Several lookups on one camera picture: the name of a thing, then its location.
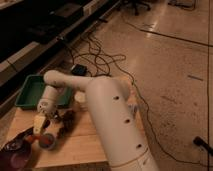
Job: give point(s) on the small grey cup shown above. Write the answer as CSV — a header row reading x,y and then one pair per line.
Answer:
x,y
47,141

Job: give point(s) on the brown stuffed toy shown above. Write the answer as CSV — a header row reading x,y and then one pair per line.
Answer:
x,y
67,123

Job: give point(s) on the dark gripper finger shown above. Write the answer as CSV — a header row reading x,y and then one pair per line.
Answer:
x,y
46,124

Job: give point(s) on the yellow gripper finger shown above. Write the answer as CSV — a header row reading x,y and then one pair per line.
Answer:
x,y
39,122

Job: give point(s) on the white cylindrical container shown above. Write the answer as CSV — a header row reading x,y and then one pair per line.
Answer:
x,y
80,99

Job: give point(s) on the office chair base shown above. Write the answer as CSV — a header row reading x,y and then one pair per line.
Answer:
x,y
134,4

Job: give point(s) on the grey crumpled cloth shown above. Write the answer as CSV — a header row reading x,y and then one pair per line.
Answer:
x,y
133,108

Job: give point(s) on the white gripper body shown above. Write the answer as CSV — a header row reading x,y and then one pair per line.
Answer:
x,y
49,101

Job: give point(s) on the green plastic tray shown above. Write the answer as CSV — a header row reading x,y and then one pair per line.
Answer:
x,y
32,91

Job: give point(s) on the purple bowl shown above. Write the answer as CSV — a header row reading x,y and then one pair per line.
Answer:
x,y
16,153

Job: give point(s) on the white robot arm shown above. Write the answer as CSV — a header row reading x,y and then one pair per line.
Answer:
x,y
125,147

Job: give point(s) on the brush with red handle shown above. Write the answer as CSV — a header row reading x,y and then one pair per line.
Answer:
x,y
31,137

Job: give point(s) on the black power adapter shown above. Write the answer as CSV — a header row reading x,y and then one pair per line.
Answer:
x,y
79,70

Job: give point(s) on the black object floor right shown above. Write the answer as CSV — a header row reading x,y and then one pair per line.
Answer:
x,y
200,142

